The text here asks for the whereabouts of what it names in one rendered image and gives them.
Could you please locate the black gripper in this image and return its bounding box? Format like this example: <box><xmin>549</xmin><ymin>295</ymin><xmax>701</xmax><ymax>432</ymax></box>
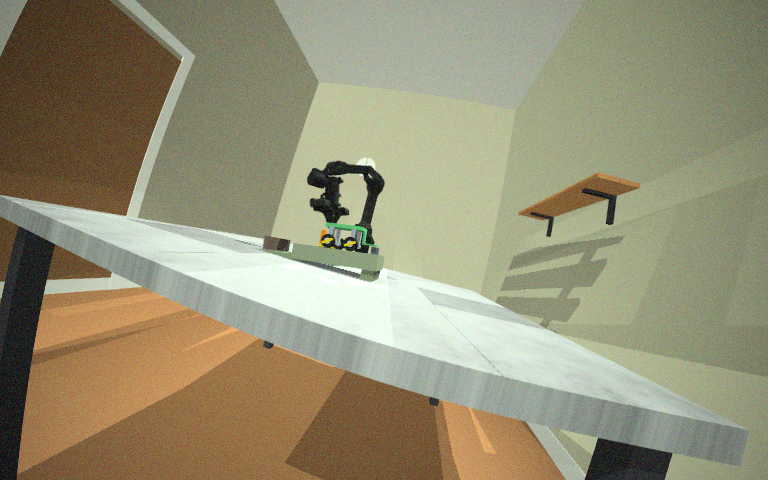
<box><xmin>311</xmin><ymin>189</ymin><xmax>349</xmax><ymax>223</ymax></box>

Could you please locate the pale green ramp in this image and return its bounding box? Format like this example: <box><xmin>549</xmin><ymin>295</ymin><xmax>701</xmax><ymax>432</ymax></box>
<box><xmin>263</xmin><ymin>235</ymin><xmax>385</xmax><ymax>282</ymax></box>

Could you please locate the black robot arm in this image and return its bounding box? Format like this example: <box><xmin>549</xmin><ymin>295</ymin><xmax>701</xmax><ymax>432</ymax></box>
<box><xmin>307</xmin><ymin>161</ymin><xmax>385</xmax><ymax>244</ymax></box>

